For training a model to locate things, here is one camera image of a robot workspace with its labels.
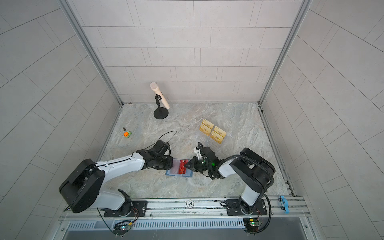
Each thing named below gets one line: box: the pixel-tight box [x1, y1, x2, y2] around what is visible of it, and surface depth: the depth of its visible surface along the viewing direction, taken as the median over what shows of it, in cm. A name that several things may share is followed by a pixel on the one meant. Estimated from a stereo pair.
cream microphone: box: [150, 82, 170, 110], surface depth 93 cm
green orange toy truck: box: [123, 131, 132, 138], surface depth 98 cm
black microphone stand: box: [153, 94, 169, 120], surface depth 111 cm
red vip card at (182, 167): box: [178, 159, 189, 175], surface depth 84 cm
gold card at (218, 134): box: [210, 126, 227, 144], surface depth 91 cm
